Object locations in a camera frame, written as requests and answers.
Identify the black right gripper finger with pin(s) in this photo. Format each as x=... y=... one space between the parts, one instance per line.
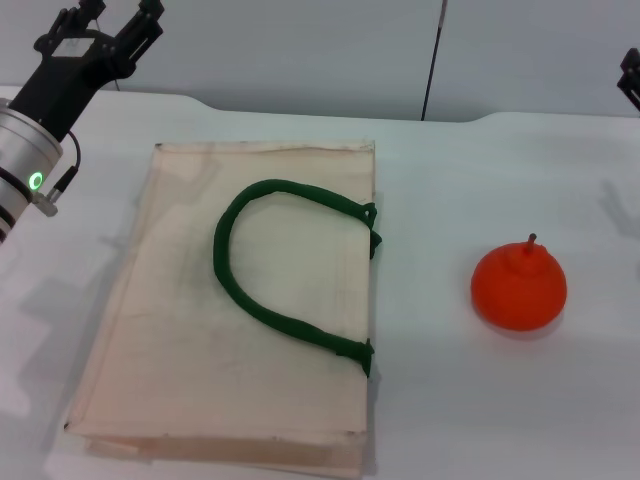
x=631 y=75

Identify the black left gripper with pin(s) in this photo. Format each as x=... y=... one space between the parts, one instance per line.
x=60 y=75

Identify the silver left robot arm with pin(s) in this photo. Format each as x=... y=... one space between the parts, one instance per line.
x=22 y=150

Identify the thin dark vertical rod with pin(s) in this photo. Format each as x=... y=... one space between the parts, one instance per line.
x=433 y=65

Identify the orange fruit with stem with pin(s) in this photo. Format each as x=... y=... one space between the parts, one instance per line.
x=520 y=290

